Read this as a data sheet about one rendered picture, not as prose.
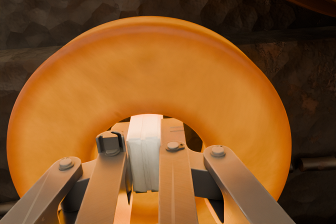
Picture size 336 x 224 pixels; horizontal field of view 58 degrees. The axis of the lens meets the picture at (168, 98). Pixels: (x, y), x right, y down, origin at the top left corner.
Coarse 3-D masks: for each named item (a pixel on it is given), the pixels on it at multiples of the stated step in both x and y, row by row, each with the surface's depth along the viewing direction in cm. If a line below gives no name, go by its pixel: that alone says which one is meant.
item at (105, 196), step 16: (96, 144) 13; (112, 144) 13; (96, 160) 12; (112, 160) 12; (96, 176) 11; (112, 176) 11; (96, 192) 11; (112, 192) 11; (128, 192) 13; (80, 208) 10; (96, 208) 10; (112, 208) 10; (128, 208) 12
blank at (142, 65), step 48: (96, 48) 14; (144, 48) 14; (192, 48) 14; (48, 96) 14; (96, 96) 15; (144, 96) 15; (192, 96) 15; (240, 96) 15; (48, 144) 16; (240, 144) 16; (288, 144) 16; (144, 192) 19
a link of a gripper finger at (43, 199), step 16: (64, 160) 12; (80, 160) 13; (48, 176) 12; (64, 176) 12; (32, 192) 11; (48, 192) 11; (64, 192) 11; (16, 208) 10; (32, 208) 10; (48, 208) 10
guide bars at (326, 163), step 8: (304, 160) 27; (312, 160) 27; (320, 160) 27; (328, 160) 27; (304, 168) 27; (312, 168) 27; (320, 168) 27; (328, 168) 27; (16, 200) 29; (0, 208) 28; (8, 208) 28
